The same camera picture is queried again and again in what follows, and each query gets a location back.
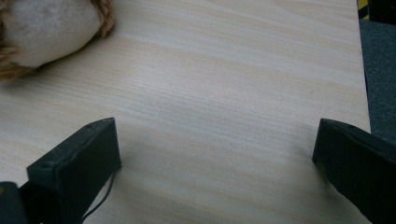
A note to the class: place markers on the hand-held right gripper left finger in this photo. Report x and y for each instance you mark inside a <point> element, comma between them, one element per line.
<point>74,168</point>

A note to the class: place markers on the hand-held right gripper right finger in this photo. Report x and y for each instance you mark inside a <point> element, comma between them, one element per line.
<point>358,168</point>

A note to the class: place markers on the brown teddy bear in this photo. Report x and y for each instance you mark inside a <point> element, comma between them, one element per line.
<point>46,31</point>

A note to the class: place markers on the black base plate striped edge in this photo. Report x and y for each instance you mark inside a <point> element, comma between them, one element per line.
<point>383,11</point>

